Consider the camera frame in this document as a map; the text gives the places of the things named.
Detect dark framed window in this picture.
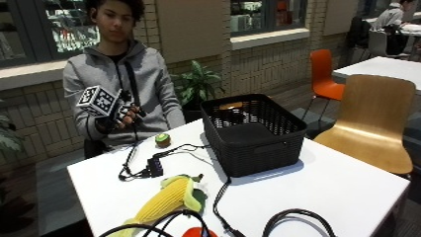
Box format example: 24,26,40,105
229,0,309,38
0,0,101,68

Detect orange round item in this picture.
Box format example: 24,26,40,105
217,101,245,112

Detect black cable bundle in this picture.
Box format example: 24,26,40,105
97,208,213,237

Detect orange plastic chair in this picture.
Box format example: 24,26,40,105
301,48,347,130

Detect white chair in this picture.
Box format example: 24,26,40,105
367,30,390,57

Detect white marker cube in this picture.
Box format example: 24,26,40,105
74,85,124,119

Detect wooden chair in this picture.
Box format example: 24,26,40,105
311,73,417,176

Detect thick black cable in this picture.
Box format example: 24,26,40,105
212,177,248,237

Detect black looped cable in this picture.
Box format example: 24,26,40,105
261,207,338,237

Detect green potted plant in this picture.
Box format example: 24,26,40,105
169,59,226,123

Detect green leafy plant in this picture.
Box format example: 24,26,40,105
0,113,26,153

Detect yellow corn plush toy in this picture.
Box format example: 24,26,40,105
108,174,209,237

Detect black shoulder strap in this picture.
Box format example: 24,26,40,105
122,60,142,110

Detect kiwi half toy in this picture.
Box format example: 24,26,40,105
154,132,172,149

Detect red round object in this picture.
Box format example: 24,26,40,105
180,226,218,237

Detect black plastic basket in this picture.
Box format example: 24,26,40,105
200,93,309,179

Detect black glove cable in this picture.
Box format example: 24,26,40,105
117,126,153,182

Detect thin black hub cable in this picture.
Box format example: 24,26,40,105
153,143,208,160

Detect white table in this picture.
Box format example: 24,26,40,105
331,55,421,92

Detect person in grey hoodie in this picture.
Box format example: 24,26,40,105
61,0,186,150

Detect black jacket on chair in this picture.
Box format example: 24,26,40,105
345,16,373,49

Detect black usb hub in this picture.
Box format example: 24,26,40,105
146,157,165,178

